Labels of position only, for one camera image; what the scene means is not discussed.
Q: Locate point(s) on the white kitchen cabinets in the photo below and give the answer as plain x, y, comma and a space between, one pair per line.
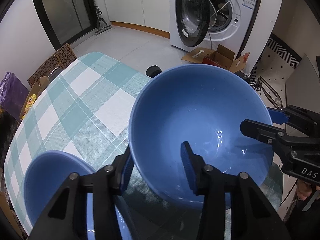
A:
151, 16

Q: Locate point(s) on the large blue bowl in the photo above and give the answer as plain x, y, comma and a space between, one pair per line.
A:
203, 105

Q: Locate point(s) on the brown cardboard box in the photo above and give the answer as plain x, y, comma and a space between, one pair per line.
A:
37, 89

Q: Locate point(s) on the yellow snack packet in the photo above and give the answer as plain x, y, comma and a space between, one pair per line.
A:
29, 104

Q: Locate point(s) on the black glass sliding door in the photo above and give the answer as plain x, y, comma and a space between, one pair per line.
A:
65, 21

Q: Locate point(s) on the white washing machine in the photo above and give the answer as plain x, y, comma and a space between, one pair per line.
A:
210, 23

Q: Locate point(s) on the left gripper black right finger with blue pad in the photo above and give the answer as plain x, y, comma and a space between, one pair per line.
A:
253, 216

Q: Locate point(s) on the person's right hand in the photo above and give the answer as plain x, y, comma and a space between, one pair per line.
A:
303, 189

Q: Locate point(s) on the purple plastic bag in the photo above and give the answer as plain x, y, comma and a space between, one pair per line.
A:
13, 95

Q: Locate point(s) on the black white patterned rug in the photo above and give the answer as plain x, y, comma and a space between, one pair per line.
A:
275, 65

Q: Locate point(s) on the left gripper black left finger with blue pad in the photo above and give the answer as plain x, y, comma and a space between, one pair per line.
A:
122, 172

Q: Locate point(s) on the open red cardboard box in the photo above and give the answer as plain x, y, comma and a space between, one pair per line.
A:
222, 57

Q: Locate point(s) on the teal checked tablecloth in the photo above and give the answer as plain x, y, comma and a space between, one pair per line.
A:
85, 111

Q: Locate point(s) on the grey floor mop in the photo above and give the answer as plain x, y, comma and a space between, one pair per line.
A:
102, 25

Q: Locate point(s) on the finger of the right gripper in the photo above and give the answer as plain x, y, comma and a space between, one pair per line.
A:
261, 132
278, 116

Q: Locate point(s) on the patterned cardboard sheet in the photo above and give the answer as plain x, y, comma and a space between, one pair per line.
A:
62, 58

